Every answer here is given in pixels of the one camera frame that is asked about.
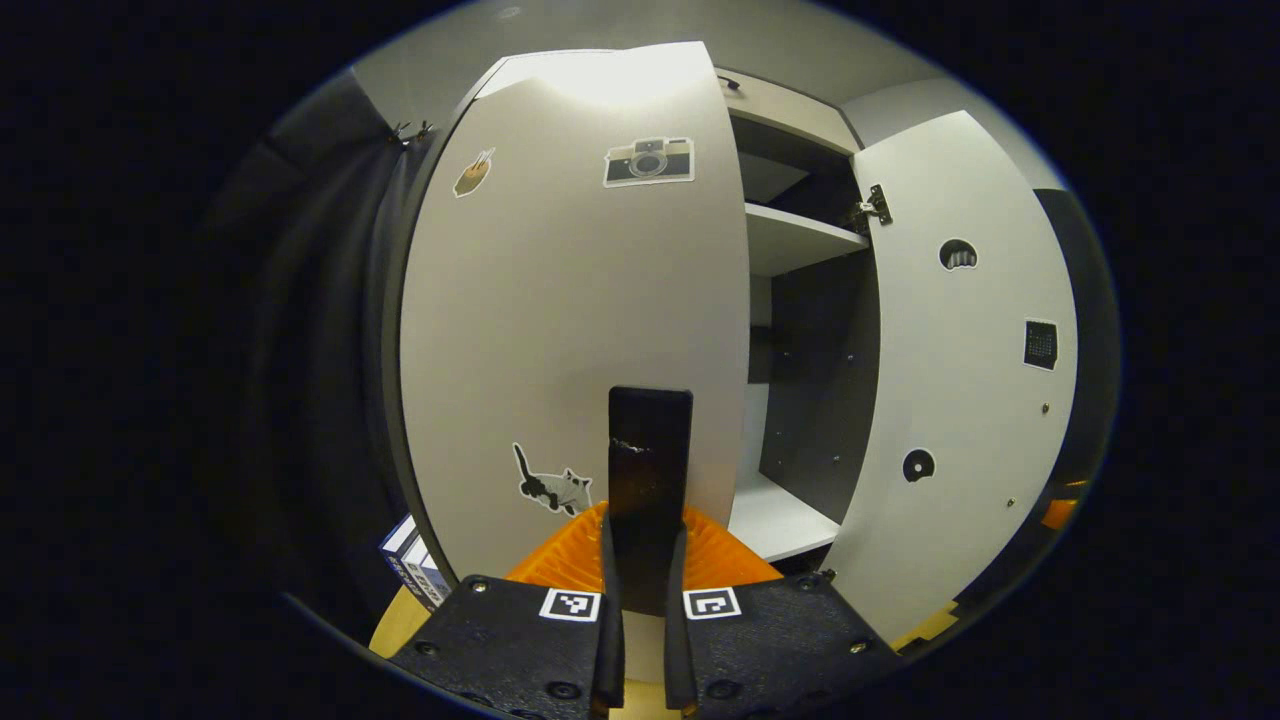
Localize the white cabinet shelf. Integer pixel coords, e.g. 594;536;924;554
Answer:
745;203;869;278

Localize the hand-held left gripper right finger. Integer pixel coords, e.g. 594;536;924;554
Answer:
665;505;906;720

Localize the white double-door shoe cabinet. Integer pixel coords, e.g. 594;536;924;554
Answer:
383;65;883;579

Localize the white cabinet drawer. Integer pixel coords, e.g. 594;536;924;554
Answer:
715;68;861;156

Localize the white cabinet door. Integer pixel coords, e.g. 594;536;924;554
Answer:
820;110;1079;649
398;40;753;586

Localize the black door handle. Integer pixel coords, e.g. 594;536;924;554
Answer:
607;386;694;616

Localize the metal right door hinge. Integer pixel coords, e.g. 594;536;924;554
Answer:
840;185;893;236

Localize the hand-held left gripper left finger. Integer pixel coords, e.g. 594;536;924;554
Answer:
388;500;626;720

